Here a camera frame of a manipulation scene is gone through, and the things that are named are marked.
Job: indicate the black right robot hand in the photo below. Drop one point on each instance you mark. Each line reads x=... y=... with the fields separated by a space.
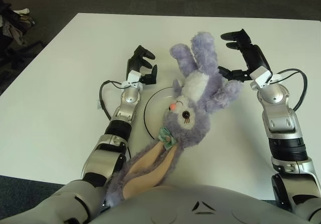
x=255 y=57

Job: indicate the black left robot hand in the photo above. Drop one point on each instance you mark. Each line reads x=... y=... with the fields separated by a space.
x=134 y=63

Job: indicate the purple plush bunny doll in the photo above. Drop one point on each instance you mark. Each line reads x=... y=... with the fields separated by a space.
x=193 y=118

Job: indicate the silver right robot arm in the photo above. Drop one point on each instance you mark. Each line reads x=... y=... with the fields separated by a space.
x=281 y=118

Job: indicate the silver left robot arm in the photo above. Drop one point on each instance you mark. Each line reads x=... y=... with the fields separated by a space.
x=124 y=111

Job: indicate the white plate with black rim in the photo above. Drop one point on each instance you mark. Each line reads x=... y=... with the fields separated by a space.
x=156 y=108

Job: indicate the black office chair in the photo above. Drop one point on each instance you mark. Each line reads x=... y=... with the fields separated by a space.
x=20 y=48

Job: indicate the white crumpled paper item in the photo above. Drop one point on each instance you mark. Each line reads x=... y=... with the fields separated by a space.
x=23 y=11

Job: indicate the dark heap of clothes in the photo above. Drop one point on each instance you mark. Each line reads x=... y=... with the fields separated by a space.
x=10 y=25

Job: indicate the grey robot torso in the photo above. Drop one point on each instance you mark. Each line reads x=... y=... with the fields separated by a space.
x=175 y=209

